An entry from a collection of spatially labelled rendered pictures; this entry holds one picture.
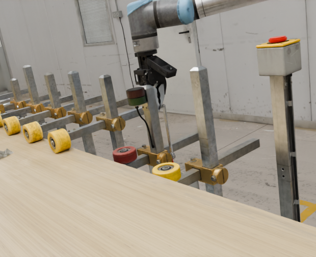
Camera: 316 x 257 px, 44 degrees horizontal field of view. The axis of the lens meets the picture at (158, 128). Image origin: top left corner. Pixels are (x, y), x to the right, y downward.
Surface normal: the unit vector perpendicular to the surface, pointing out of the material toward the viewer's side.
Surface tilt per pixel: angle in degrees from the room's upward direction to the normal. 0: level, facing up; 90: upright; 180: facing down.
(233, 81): 90
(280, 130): 90
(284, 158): 90
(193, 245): 0
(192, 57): 90
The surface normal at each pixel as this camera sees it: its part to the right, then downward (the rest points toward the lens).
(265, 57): -0.75, 0.30
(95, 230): -0.16, -0.95
